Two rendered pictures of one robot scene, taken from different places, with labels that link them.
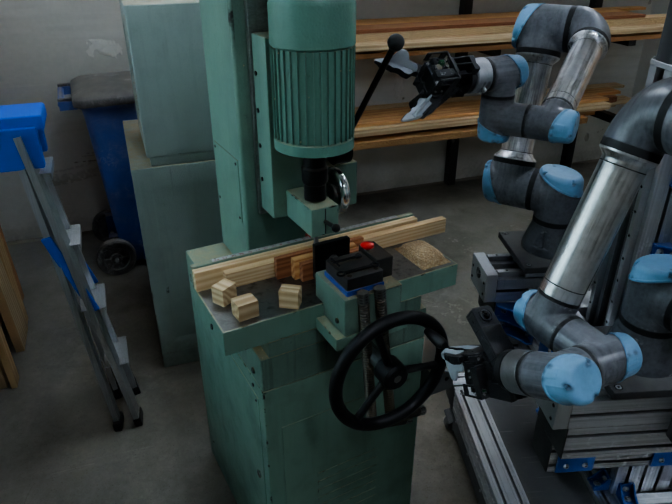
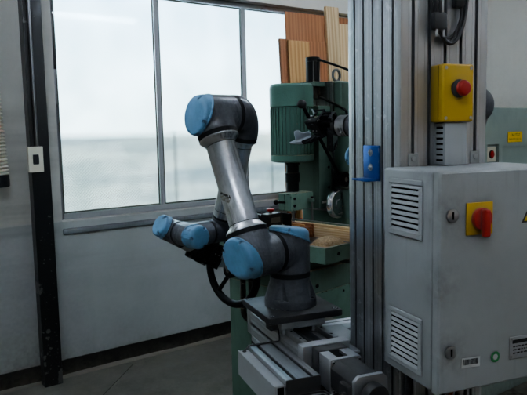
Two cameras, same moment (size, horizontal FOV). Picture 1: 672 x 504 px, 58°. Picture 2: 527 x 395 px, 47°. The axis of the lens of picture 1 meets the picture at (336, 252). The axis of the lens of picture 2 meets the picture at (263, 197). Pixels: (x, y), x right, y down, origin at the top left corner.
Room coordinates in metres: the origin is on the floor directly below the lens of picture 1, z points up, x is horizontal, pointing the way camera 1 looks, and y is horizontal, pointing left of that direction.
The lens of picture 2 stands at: (0.48, -2.30, 1.32)
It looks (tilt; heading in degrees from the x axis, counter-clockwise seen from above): 6 degrees down; 74
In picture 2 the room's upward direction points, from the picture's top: 1 degrees counter-clockwise
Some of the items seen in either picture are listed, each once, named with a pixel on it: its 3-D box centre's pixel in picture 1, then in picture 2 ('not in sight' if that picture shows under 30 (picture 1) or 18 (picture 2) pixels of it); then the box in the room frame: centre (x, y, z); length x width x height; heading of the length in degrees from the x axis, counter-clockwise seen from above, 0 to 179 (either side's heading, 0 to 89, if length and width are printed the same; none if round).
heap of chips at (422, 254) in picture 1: (422, 250); (327, 240); (1.33, -0.22, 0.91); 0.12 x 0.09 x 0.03; 28
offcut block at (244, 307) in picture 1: (245, 307); not in sight; (1.07, 0.19, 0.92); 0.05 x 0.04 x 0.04; 122
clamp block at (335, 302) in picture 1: (357, 295); not in sight; (1.12, -0.05, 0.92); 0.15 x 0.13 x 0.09; 118
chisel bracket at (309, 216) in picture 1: (312, 213); (296, 202); (1.31, 0.06, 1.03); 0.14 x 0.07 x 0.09; 28
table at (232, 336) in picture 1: (339, 294); (276, 244); (1.19, -0.01, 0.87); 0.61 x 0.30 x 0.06; 118
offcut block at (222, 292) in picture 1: (224, 292); not in sight; (1.12, 0.24, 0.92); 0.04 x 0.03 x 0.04; 145
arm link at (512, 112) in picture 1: (502, 118); not in sight; (1.39, -0.39, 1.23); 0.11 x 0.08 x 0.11; 59
